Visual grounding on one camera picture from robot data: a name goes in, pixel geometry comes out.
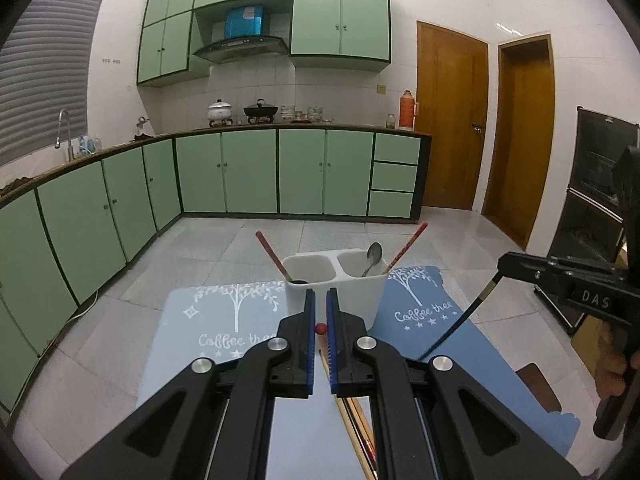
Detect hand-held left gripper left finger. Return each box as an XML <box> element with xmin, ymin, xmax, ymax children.
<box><xmin>60</xmin><ymin>289</ymin><xmax>317</xmax><ymax>480</ymax></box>

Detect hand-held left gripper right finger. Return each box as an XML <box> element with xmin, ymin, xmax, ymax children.
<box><xmin>326</xmin><ymin>287</ymin><xmax>583</xmax><ymax>480</ymax></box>

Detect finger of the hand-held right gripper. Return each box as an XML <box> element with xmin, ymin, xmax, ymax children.
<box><xmin>497</xmin><ymin>251</ymin><xmax>626</xmax><ymax>288</ymax></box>

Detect wooden chopstick with red end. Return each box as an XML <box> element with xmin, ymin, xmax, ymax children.
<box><xmin>255</xmin><ymin>231</ymin><xmax>293</xmax><ymax>282</ymax></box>
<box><xmin>333</xmin><ymin>394</ymin><xmax>373</xmax><ymax>480</ymax></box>
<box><xmin>315</xmin><ymin>323</ymin><xmax>337</xmax><ymax>396</ymax></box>
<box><xmin>385</xmin><ymin>221</ymin><xmax>429</xmax><ymax>271</ymax></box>

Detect white two-compartment utensil holder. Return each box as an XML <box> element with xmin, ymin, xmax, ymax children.
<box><xmin>282</xmin><ymin>249</ymin><xmax>388</xmax><ymax>328</ymax></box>

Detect black chopstick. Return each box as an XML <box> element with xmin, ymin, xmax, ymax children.
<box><xmin>419</xmin><ymin>269</ymin><xmax>502</xmax><ymax>362</ymax></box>

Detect dark brown chopstick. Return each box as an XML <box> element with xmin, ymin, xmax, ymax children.
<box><xmin>350</xmin><ymin>399</ymin><xmax>377</xmax><ymax>480</ymax></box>

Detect metal spoon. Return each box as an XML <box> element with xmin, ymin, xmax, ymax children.
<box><xmin>361</xmin><ymin>242</ymin><xmax>383</xmax><ymax>277</ymax></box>

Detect person's right hand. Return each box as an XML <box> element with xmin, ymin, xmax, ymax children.
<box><xmin>596</xmin><ymin>321</ymin><xmax>632</xmax><ymax>402</ymax></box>

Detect blue two-tone printed mat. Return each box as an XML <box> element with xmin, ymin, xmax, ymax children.
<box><xmin>135</xmin><ymin>265</ymin><xmax>583</xmax><ymax>480</ymax></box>

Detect black glass-front cabinet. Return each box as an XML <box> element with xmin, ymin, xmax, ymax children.
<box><xmin>545</xmin><ymin>106</ymin><xmax>640</xmax><ymax>336</ymax></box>

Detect plain wooden door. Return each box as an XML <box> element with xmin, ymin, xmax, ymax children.
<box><xmin>482</xmin><ymin>34</ymin><xmax>556</xmax><ymax>251</ymax></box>

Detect green drawer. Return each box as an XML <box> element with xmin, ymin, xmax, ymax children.
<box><xmin>368</xmin><ymin>190</ymin><xmax>415</xmax><ymax>218</ymax></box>
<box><xmin>373</xmin><ymin>132</ymin><xmax>421</xmax><ymax>165</ymax></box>
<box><xmin>371</xmin><ymin>162</ymin><xmax>418</xmax><ymax>193</ymax></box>

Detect green lower cabinet unit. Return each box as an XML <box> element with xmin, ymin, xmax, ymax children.
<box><xmin>0</xmin><ymin>129</ymin><xmax>432</xmax><ymax>413</ymax></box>

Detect green cabinet unit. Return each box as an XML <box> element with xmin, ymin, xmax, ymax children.
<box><xmin>0</xmin><ymin>129</ymin><xmax>432</xmax><ymax>413</ymax></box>
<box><xmin>136</xmin><ymin>0</ymin><xmax>392</xmax><ymax>88</ymax></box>

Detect orange thermos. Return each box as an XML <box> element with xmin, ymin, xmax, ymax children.
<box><xmin>398</xmin><ymin>90</ymin><xmax>417</xmax><ymax>131</ymax></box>

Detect black wok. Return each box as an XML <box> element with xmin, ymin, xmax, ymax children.
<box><xmin>243</xmin><ymin>99</ymin><xmax>279</xmax><ymax>123</ymax></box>

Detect white lidded pot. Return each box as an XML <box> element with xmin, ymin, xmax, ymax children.
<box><xmin>208</xmin><ymin>100</ymin><xmax>234</xmax><ymax>126</ymax></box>

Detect bottles beside sink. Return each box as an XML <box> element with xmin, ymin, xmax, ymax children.
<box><xmin>75</xmin><ymin>134</ymin><xmax>103</xmax><ymax>156</ymax></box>

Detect black range hood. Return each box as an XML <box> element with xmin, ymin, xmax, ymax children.
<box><xmin>193</xmin><ymin>35</ymin><xmax>290</xmax><ymax>64</ymax></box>

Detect green upper cabinet unit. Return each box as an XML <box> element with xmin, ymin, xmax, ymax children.
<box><xmin>136</xmin><ymin>0</ymin><xmax>392</xmax><ymax>88</ymax></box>

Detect metal sink faucet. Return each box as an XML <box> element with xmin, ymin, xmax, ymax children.
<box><xmin>55</xmin><ymin>108</ymin><xmax>76</xmax><ymax>161</ymax></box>

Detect grey window blind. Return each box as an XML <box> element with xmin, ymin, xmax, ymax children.
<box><xmin>0</xmin><ymin>0</ymin><xmax>107</xmax><ymax>167</ymax></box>

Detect wooden door with handle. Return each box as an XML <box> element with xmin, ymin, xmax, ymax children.
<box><xmin>416</xmin><ymin>20</ymin><xmax>489</xmax><ymax>211</ymax></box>

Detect white floor cable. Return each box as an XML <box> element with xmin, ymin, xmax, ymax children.
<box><xmin>42</xmin><ymin>290</ymin><xmax>101</xmax><ymax>356</ymax></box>

